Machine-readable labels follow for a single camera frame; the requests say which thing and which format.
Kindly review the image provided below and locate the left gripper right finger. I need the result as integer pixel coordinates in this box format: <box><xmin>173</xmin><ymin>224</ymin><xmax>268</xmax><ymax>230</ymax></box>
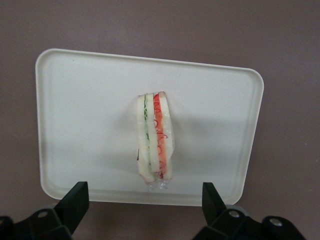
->
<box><xmin>193</xmin><ymin>181</ymin><xmax>263</xmax><ymax>240</ymax></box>

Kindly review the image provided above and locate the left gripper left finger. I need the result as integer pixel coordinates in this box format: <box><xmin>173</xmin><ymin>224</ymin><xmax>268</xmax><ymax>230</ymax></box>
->
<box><xmin>14</xmin><ymin>181</ymin><xmax>91</xmax><ymax>240</ymax></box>

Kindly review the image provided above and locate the cream plastic tray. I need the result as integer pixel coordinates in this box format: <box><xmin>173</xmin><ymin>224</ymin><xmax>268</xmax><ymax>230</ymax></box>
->
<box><xmin>34</xmin><ymin>47</ymin><xmax>265</xmax><ymax>208</ymax></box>

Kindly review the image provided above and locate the triangle sandwich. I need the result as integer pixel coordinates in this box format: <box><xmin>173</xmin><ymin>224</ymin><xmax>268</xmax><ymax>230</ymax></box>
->
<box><xmin>135</xmin><ymin>91</ymin><xmax>175</xmax><ymax>193</ymax></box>

